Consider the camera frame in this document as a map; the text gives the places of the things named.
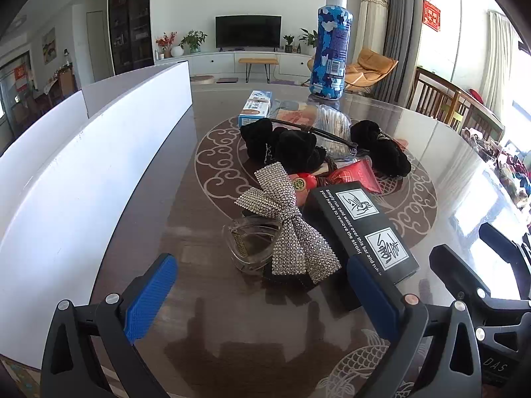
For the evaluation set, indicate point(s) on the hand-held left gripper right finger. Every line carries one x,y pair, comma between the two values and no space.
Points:
373,294

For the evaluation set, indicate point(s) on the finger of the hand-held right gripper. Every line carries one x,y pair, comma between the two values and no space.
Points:
504,248
456,269

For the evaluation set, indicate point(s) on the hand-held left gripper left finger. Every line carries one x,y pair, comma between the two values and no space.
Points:
151,294

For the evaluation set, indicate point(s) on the black cardboard box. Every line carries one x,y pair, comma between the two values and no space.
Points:
356,232

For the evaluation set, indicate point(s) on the rhinestone bow hair clip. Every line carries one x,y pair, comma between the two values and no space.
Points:
290,232

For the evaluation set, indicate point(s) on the clear hair claw clip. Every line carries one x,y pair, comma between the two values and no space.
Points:
253,253

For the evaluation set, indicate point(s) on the red sachet packet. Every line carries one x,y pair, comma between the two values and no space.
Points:
361,176

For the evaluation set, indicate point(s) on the white cardboard box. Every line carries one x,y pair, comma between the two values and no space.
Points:
83,182

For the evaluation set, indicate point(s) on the black velvet scrunchie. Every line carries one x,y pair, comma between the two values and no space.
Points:
286,145
383,149

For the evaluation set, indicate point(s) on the black eyeglasses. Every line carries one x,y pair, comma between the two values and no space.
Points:
327,134

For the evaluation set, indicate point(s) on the pack of cotton swabs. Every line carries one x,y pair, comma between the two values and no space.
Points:
334,124

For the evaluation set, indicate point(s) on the pink comb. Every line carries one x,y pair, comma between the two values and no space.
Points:
290,114

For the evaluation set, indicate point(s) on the white and blue ointment box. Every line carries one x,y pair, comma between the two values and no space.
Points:
255,110

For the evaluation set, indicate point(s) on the brown patterned desktop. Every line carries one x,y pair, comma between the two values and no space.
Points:
249,323

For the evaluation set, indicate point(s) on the wooden slatted chair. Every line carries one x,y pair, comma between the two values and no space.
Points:
431,91

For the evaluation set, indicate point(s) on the white sheer curtain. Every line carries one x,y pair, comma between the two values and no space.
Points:
500,62

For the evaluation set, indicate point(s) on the beige oval cat scratcher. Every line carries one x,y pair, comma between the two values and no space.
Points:
202,79

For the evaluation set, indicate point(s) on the orange rocking chair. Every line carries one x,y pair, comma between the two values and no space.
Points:
369,66

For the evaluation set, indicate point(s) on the dark flat floor scale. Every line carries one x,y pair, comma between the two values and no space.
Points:
227,79

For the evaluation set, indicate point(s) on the wooden dining table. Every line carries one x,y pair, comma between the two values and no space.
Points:
52,89

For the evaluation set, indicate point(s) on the wooden dining chair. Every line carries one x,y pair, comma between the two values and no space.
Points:
67,81

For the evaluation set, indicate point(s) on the grey curtain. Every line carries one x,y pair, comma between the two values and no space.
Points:
400,37

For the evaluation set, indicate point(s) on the glass balcony door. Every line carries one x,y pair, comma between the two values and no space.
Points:
12,99

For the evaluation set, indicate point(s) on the white television cabinet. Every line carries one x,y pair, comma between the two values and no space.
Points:
224,64

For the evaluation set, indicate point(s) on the round white vase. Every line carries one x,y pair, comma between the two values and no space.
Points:
177,51

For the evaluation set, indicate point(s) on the blue camouflage bottle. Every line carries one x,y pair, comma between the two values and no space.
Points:
330,45

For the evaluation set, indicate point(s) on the red flower arrangement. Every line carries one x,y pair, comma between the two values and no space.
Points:
166,41

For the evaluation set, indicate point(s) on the red window poster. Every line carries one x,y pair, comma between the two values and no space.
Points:
21,76

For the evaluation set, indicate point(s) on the white door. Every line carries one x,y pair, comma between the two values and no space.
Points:
98,45

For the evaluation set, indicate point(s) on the wooden bench with metal legs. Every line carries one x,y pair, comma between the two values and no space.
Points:
258,61

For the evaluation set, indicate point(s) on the green potted plant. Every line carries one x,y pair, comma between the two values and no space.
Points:
193,40

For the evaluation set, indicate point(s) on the leafy potted plant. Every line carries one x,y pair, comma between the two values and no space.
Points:
309,38

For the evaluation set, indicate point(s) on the small potted plant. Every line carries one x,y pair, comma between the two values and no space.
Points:
288,42

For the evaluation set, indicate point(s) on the cloth-covered standing air conditioner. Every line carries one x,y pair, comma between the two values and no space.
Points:
371,16

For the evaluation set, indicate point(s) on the framed landscape painting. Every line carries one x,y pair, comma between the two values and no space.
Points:
49,45

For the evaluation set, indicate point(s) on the dark glass display cabinet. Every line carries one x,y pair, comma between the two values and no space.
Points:
130,20

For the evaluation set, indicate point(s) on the flat screen television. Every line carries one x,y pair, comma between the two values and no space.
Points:
248,31

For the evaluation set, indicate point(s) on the red wall hanging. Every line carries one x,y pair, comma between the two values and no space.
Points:
431,15

